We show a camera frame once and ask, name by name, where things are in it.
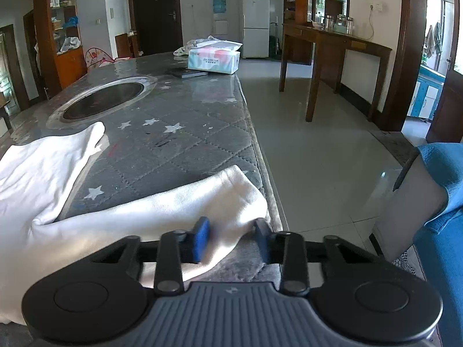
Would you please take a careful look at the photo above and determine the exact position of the wooden shelf cabinet left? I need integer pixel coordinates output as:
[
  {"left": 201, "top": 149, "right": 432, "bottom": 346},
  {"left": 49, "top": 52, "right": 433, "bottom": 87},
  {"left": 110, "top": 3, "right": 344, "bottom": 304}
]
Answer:
[{"left": 33, "top": 0, "right": 87, "bottom": 97}]

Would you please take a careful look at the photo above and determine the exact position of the dark wooden door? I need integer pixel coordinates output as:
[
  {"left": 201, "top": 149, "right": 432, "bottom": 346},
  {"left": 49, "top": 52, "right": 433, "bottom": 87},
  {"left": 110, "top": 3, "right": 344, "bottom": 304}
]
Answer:
[{"left": 128, "top": 0, "right": 183, "bottom": 56}]

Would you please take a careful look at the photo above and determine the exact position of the polka dot play tent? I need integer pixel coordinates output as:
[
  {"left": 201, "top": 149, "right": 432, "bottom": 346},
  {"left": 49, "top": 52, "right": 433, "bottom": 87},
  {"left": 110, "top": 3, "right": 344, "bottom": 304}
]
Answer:
[{"left": 85, "top": 47, "right": 115, "bottom": 70}]

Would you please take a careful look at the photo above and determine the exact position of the white cream garment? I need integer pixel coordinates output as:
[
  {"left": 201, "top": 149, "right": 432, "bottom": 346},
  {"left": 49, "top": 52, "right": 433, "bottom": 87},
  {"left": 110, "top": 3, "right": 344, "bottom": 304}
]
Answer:
[{"left": 1, "top": 122, "right": 268, "bottom": 324}]

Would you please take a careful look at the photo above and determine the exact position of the white refrigerator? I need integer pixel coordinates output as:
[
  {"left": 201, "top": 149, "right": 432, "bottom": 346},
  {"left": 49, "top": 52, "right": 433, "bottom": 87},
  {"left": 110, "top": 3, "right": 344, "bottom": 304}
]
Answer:
[{"left": 241, "top": 0, "right": 270, "bottom": 58}]

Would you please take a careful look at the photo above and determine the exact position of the tissue box pastel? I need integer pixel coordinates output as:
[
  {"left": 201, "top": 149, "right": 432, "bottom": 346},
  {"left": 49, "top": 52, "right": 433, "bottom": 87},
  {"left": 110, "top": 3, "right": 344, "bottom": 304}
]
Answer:
[{"left": 187, "top": 41, "right": 242, "bottom": 74}]

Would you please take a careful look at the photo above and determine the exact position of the blue cloth chair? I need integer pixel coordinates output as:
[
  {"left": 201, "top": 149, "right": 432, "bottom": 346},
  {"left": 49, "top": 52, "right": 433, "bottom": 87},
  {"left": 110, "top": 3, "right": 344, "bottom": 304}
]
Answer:
[{"left": 372, "top": 142, "right": 463, "bottom": 347}]

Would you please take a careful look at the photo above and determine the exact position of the floral crumpled cloth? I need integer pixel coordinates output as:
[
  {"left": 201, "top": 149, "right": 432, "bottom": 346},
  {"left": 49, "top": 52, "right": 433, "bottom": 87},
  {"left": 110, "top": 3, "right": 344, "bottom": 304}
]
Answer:
[{"left": 173, "top": 35, "right": 218, "bottom": 56}]

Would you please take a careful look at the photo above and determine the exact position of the wooden side table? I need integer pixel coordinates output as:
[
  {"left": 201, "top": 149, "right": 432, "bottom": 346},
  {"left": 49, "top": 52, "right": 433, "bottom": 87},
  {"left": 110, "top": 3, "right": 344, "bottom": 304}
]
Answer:
[{"left": 279, "top": 21, "right": 392, "bottom": 122}]

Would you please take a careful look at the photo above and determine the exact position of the grey star quilted table cover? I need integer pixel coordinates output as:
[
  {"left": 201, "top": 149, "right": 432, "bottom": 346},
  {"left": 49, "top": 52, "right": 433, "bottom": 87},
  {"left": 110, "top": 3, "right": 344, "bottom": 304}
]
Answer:
[{"left": 1, "top": 54, "right": 282, "bottom": 346}]

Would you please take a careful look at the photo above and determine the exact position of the round black induction cooktop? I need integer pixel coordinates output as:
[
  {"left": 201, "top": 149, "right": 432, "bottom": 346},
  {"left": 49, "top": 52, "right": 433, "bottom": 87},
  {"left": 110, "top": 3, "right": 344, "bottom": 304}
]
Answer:
[{"left": 46, "top": 76, "right": 158, "bottom": 129}]

